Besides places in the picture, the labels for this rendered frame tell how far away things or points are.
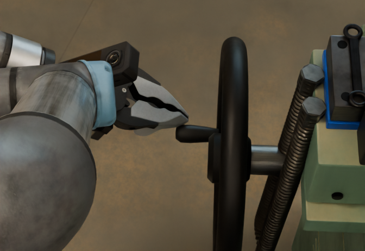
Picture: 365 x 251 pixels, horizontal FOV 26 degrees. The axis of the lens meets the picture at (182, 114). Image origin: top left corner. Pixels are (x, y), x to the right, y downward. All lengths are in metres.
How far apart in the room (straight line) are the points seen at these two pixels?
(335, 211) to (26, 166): 0.45
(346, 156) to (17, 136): 0.39
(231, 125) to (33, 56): 0.28
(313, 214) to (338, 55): 0.17
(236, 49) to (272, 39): 1.19
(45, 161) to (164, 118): 0.54
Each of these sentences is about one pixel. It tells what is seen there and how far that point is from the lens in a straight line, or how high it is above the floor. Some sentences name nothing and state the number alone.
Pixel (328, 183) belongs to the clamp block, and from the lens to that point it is 0.82.
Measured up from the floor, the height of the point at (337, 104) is 1.00.
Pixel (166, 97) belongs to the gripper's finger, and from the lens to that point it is 1.04.
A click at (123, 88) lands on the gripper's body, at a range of 1.01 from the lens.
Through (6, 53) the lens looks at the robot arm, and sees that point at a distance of 0.96.
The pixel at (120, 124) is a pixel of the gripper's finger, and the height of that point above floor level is 0.79.
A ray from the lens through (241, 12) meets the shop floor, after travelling 2.11.
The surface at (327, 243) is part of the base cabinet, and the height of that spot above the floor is 0.47.
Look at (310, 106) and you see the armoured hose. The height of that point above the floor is 0.97.
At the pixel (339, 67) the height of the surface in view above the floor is 1.00.
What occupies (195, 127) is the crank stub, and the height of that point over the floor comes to 0.74.
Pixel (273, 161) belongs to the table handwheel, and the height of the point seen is 0.83.
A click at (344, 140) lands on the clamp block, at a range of 0.80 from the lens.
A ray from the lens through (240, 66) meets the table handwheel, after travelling 0.85.
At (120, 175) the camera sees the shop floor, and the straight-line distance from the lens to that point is 1.85.
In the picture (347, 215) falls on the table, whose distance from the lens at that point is 0.86.
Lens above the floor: 1.64
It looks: 59 degrees down
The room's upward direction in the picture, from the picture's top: straight up
